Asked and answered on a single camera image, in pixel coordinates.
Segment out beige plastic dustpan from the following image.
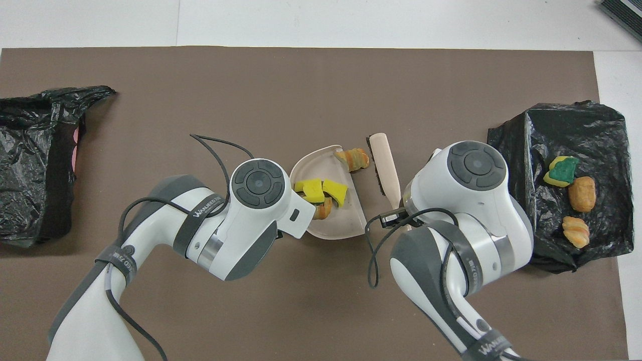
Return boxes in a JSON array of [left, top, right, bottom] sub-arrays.
[[289, 145, 368, 240]]

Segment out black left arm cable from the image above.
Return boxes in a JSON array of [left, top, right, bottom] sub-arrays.
[[104, 133, 255, 361]]

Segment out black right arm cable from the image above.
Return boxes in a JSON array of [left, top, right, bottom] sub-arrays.
[[364, 208, 522, 361]]

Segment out pale ridged bread piece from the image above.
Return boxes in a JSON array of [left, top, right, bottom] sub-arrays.
[[334, 147, 370, 173]]

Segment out golden croissant bread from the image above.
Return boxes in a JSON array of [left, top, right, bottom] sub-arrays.
[[562, 216, 590, 249]]

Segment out dark ribbed panel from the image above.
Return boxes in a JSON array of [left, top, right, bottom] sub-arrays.
[[596, 0, 642, 43]]

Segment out beige hand brush black bristles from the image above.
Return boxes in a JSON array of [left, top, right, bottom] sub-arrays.
[[369, 132, 412, 231]]

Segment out brown oval bread roll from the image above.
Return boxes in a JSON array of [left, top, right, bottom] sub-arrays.
[[568, 176, 597, 213]]

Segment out yellow sponge piece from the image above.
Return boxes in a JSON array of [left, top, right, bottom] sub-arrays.
[[322, 178, 349, 208], [294, 179, 326, 204]]

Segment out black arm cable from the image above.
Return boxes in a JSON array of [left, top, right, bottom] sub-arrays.
[[104, 133, 255, 361], [364, 208, 522, 361]]

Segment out brown table mat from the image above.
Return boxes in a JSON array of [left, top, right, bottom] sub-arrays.
[[0, 47, 628, 361]]

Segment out yellow green scouring sponge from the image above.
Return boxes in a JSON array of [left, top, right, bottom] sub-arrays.
[[543, 155, 580, 188]]

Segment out black bag lined pink bin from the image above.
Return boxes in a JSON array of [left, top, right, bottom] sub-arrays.
[[0, 85, 116, 249]]

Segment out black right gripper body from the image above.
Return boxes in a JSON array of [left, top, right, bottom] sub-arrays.
[[379, 211, 409, 229]]

